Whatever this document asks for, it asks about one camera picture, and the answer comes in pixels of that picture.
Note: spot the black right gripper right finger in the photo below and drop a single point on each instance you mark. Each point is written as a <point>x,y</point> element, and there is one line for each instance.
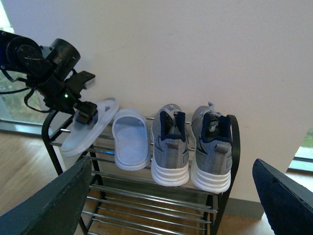
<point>287,204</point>

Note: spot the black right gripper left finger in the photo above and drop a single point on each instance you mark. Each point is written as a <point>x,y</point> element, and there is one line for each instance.
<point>55,209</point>

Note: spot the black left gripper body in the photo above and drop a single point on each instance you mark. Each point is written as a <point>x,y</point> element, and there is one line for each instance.
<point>61,95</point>

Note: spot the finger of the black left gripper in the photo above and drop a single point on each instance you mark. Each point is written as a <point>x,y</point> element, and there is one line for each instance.
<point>86,111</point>

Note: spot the light blue slipper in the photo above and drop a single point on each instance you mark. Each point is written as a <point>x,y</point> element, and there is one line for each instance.
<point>82,136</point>
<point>131,140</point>

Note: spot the grey knit sneaker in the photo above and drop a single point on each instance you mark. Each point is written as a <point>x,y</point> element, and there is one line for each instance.
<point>170,162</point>
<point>212,162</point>

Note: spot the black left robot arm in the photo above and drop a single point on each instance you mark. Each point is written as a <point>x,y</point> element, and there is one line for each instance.
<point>48,70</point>

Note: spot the black metal shoe rack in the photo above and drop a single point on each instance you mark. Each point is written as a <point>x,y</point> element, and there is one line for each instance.
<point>132,199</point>

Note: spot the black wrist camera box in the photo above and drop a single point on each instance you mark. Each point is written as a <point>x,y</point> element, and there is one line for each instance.
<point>79,81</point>

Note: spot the dark window frame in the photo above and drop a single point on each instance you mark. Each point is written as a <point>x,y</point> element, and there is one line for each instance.
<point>20,127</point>

